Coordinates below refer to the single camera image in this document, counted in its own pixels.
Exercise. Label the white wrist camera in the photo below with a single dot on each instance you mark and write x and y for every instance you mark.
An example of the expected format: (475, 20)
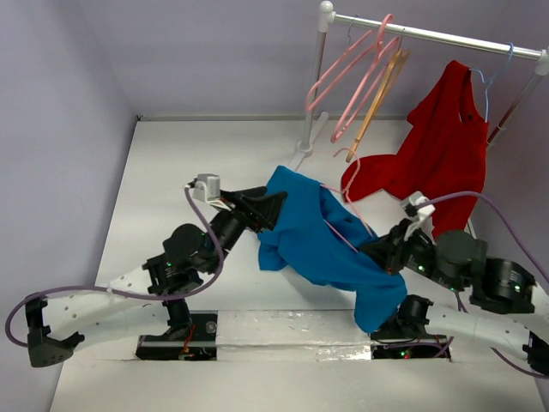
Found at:
(419, 211)
(205, 187)

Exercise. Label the wooden hanger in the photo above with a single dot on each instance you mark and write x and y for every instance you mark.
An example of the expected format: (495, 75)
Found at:
(390, 74)

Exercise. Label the red t shirt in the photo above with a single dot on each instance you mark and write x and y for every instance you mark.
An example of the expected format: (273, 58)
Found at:
(443, 153)

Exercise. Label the white clothes rack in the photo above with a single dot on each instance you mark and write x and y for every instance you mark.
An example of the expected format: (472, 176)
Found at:
(313, 127)

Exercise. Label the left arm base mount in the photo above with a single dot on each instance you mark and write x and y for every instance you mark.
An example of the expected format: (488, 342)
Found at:
(190, 336)

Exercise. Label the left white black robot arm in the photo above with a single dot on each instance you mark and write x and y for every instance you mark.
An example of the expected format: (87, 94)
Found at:
(61, 321)

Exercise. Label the thin pink wire hanger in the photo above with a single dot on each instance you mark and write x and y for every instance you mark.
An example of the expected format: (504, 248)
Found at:
(345, 195)

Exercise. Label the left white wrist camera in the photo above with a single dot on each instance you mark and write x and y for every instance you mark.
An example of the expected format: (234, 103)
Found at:
(205, 187)

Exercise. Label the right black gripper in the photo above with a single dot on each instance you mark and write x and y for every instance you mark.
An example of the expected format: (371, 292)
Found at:
(387, 250)

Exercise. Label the leftmost pink wire hanger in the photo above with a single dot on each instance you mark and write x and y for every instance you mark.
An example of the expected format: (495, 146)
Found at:
(323, 83)

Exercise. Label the thick pink plastic hanger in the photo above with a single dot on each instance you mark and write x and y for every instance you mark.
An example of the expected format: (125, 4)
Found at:
(382, 51)

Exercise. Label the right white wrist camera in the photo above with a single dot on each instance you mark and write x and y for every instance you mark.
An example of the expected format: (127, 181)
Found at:
(419, 211)

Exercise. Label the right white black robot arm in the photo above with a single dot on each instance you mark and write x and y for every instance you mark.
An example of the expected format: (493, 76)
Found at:
(459, 262)

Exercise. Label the blue wire hanger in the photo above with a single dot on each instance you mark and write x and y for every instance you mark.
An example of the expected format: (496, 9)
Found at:
(488, 81)

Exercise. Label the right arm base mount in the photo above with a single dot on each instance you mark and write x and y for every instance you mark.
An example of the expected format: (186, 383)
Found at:
(404, 337)

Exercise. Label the blue t shirt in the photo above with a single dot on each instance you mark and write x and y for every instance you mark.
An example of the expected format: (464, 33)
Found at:
(320, 239)

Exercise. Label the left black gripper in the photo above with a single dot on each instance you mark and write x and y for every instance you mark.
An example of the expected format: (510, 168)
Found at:
(262, 211)

